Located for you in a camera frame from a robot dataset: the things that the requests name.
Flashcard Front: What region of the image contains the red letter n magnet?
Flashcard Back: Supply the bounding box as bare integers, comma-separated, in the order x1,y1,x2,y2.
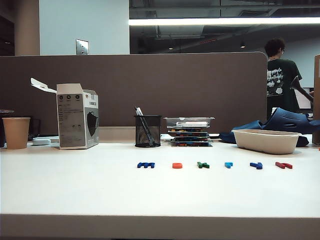
275,161,294,170

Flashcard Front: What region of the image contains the stack of magnet boxes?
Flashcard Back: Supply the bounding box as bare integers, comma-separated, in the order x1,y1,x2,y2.
162,116,215,129

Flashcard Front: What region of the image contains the black mesh pen holder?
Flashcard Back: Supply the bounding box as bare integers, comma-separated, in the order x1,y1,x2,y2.
133,114,162,148

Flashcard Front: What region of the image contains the black white pen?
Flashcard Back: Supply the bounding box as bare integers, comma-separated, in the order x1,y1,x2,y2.
134,106,155,146

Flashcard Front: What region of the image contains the flat white box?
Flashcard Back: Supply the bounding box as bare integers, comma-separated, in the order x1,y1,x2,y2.
176,121,209,128

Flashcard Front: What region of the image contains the brown desk partition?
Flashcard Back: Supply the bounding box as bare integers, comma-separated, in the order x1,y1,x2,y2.
0,51,268,145

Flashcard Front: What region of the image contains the white grey mask box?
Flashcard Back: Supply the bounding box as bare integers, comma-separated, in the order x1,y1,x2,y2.
30,77,100,150

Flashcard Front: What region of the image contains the blue foam slipper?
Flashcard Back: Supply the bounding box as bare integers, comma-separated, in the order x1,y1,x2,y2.
264,107,320,148
219,120,263,145

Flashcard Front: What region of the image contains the ceiling light strip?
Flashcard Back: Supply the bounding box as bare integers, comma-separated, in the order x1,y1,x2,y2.
128,16,320,26

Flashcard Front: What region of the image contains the white oval container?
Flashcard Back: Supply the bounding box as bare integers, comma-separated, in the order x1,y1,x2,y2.
231,129,302,155

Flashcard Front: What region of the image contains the white earbud case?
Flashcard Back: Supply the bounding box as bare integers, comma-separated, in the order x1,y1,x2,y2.
31,137,52,146

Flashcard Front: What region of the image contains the dark glass mug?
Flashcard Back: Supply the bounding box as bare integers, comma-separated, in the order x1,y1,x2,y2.
27,118,41,141

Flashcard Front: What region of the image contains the person in dark t-shirt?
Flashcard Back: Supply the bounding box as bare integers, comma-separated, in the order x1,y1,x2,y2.
264,37,315,121

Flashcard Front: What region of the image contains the white computer monitor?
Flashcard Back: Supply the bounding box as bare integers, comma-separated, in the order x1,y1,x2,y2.
293,87,315,110

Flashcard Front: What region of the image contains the brown paper cup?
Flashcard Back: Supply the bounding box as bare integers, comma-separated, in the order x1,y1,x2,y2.
1,117,31,150

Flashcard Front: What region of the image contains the tall brown cardboard box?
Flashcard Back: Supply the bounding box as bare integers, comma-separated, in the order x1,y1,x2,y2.
311,54,320,145

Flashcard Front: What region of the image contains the metal wall plate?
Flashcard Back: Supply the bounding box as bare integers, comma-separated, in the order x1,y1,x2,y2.
75,39,89,56

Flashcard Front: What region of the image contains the dark grey angled bracket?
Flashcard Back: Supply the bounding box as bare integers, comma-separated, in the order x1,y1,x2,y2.
290,75,315,102

